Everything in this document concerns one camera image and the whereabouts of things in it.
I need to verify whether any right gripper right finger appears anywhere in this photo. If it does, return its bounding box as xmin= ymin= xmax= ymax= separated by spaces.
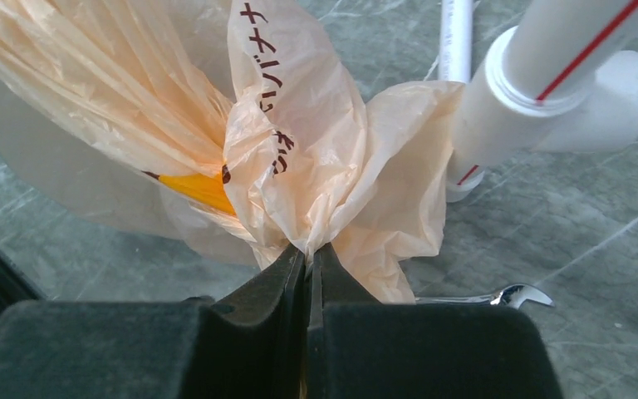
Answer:
xmin=306 ymin=245 xmax=562 ymax=398

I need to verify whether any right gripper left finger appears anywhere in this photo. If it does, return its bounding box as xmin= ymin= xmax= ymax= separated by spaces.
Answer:
xmin=0 ymin=247 xmax=305 ymax=398

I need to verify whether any orange plastic bag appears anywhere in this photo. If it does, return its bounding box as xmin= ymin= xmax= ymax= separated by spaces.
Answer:
xmin=0 ymin=1 xmax=463 ymax=303

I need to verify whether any silver combination wrench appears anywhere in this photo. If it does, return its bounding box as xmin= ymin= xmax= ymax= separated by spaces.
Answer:
xmin=415 ymin=283 xmax=555 ymax=309

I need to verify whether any white PVC pipe stand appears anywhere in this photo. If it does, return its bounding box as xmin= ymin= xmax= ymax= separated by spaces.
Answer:
xmin=446 ymin=1 xmax=638 ymax=203

